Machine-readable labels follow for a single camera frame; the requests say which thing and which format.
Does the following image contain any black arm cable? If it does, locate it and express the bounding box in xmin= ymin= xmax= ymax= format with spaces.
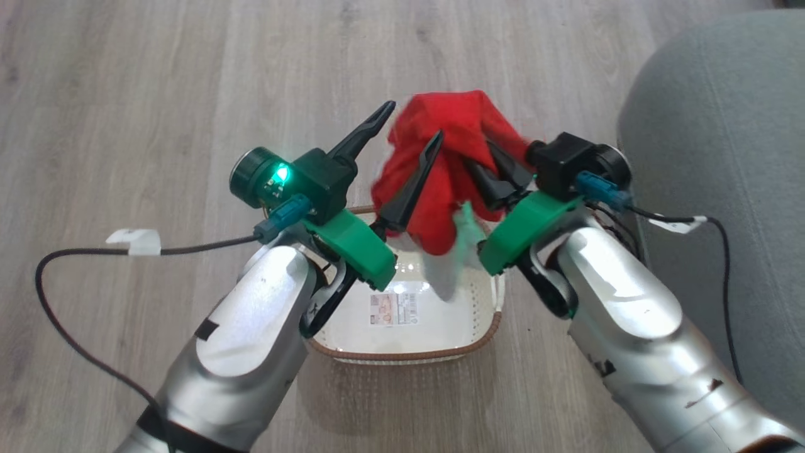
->
xmin=629 ymin=208 xmax=746 ymax=384
xmin=35 ymin=234 xmax=265 ymax=453

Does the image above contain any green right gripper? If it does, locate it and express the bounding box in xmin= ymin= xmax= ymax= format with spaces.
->
xmin=464 ymin=138 xmax=583 ymax=276

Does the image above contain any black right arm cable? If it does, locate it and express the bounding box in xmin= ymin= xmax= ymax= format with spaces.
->
xmin=629 ymin=208 xmax=746 ymax=384

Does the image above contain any teal right cable connector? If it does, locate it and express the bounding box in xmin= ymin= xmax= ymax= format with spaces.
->
xmin=575 ymin=171 xmax=633 ymax=211

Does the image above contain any grey fabric sofa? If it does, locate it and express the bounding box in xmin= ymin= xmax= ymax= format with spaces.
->
xmin=618 ymin=9 xmax=805 ymax=428

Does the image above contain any white brown-rimmed laundry basket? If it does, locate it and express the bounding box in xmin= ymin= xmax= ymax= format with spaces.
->
xmin=301 ymin=204 xmax=506 ymax=366

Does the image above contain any red cloth garment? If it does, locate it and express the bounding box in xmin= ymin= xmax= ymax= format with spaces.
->
xmin=371 ymin=90 xmax=535 ymax=255

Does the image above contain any teal left cable connector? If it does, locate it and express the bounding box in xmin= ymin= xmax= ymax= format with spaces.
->
xmin=255 ymin=194 xmax=313 ymax=244

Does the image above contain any white cable tag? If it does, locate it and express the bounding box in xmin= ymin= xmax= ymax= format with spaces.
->
xmin=106 ymin=228 xmax=162 ymax=257
xmin=648 ymin=214 xmax=708 ymax=235

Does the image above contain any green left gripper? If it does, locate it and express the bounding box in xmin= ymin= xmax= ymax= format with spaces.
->
xmin=304 ymin=101 xmax=445 ymax=291

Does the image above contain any printed basket label sticker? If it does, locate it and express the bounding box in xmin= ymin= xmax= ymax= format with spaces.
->
xmin=369 ymin=293 xmax=419 ymax=327

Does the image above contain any teal cable connector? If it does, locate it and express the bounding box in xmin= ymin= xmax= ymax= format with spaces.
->
xmin=575 ymin=171 xmax=633 ymax=211
xmin=255 ymin=194 xmax=313 ymax=244

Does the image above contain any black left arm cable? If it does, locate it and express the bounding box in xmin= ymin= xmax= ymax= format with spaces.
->
xmin=35 ymin=234 xmax=265 ymax=453

